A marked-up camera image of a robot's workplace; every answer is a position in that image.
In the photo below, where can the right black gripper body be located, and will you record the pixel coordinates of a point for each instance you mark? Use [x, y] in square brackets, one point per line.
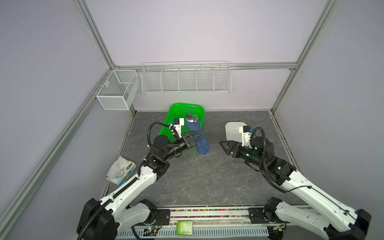
[247, 154]

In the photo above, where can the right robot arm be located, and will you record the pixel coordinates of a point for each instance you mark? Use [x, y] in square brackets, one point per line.
[333, 220]

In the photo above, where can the silver spoon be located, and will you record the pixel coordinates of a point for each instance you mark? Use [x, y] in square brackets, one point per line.
[190, 119]

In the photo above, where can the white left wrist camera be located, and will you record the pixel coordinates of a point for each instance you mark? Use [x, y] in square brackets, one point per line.
[178, 123]

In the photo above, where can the white mesh box basket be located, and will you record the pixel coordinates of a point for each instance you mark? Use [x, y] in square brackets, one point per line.
[119, 89]

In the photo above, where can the white ceramic dish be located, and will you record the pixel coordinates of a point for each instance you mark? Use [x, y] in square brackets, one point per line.
[232, 131]

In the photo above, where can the dark blue paper napkin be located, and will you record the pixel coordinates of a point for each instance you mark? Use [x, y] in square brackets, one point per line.
[194, 126]

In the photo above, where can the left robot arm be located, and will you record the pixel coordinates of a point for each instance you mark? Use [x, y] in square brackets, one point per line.
[106, 218]

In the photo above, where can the tissue pack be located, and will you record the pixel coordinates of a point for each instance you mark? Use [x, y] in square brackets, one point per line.
[120, 171]

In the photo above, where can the silver fork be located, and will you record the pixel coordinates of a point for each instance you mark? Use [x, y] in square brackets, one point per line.
[194, 119]

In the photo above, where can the white wire shelf rack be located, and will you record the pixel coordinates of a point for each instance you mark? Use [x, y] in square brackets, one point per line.
[186, 77]

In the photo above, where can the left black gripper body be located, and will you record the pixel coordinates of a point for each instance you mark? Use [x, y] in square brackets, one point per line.
[182, 147]

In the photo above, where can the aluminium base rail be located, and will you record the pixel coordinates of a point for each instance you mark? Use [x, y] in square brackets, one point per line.
[210, 222]

